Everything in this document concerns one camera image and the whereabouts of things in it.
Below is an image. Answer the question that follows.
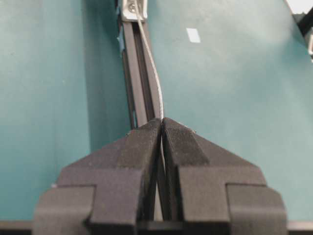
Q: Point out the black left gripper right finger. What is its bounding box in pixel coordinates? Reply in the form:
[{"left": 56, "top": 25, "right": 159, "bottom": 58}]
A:
[{"left": 162, "top": 118, "right": 288, "bottom": 235}]

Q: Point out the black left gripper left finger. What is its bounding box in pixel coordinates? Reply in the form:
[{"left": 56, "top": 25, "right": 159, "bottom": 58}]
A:
[{"left": 33, "top": 118, "right": 161, "bottom": 235}]

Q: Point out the thin grey wire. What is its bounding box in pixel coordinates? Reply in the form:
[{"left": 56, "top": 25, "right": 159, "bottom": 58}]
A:
[{"left": 133, "top": 0, "right": 166, "bottom": 177}]

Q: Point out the white tape patch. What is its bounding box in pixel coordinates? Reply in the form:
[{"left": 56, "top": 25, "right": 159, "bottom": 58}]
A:
[{"left": 186, "top": 28, "right": 201, "bottom": 44}]

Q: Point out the black aluminium extrusion frame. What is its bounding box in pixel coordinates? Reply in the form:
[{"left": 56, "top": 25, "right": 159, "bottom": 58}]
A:
[{"left": 113, "top": 0, "right": 163, "bottom": 130}]

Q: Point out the silver corner bracket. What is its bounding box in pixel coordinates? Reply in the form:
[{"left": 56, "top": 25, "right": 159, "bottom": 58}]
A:
[{"left": 120, "top": 0, "right": 148, "bottom": 22}]

